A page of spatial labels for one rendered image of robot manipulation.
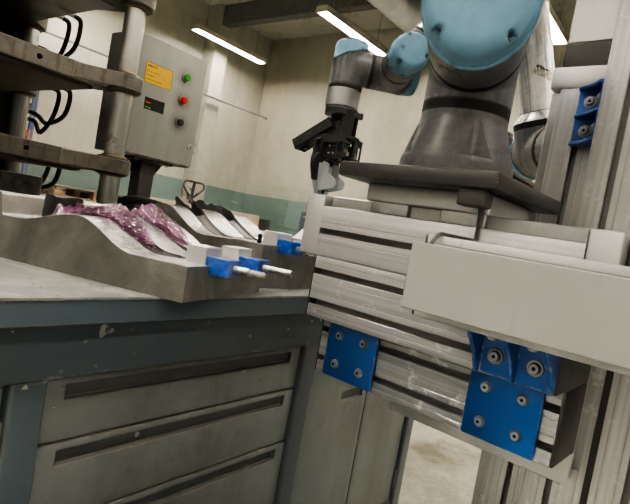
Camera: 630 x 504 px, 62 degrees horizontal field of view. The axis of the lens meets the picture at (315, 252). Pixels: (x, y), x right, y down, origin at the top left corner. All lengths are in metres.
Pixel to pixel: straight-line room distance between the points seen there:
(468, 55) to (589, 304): 0.27
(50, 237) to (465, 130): 0.66
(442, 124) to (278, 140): 9.46
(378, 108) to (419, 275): 8.46
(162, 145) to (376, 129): 7.11
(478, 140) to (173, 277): 0.46
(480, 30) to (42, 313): 0.60
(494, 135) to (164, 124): 1.43
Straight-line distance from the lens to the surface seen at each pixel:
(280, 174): 9.92
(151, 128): 1.93
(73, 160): 1.69
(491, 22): 0.59
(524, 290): 0.50
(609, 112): 0.83
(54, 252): 0.95
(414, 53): 1.09
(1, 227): 1.04
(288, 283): 1.14
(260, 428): 1.20
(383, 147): 8.72
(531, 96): 1.32
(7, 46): 1.66
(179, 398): 1.00
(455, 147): 0.68
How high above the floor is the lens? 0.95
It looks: 3 degrees down
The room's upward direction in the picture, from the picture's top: 10 degrees clockwise
